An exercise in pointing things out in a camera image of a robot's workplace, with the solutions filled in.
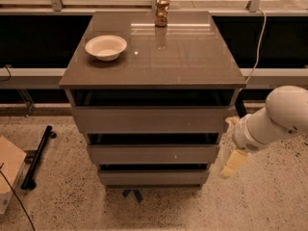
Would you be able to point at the grey bottom drawer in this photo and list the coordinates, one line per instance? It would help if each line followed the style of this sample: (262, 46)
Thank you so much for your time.
(153, 178)

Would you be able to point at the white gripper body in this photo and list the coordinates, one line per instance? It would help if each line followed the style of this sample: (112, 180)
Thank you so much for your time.
(243, 136)

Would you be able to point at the grey top drawer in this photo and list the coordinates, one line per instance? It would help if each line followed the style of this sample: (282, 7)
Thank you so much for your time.
(98, 120)

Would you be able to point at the grey drawer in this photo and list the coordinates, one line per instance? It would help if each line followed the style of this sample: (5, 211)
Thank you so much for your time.
(98, 120)
(153, 178)
(129, 155)

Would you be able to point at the black tube on floor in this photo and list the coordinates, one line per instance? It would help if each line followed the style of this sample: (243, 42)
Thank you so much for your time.
(29, 181)

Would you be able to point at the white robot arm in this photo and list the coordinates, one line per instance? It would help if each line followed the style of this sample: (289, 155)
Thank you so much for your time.
(284, 116)

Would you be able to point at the crushed golden can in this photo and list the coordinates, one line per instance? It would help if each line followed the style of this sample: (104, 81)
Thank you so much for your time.
(161, 12)

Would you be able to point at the grey drawer cabinet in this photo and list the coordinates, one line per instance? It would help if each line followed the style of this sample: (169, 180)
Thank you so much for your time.
(185, 65)

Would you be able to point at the white bowl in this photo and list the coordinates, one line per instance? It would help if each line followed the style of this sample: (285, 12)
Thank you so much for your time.
(106, 48)

